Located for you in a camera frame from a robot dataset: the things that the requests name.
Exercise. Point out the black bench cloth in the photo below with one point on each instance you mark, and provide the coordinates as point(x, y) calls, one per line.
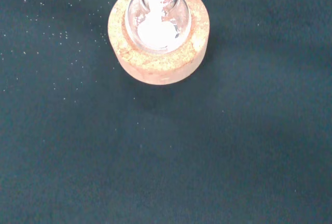
point(166, 143)

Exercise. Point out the glass round-bottom flask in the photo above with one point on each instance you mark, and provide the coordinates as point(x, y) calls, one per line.
point(158, 32)

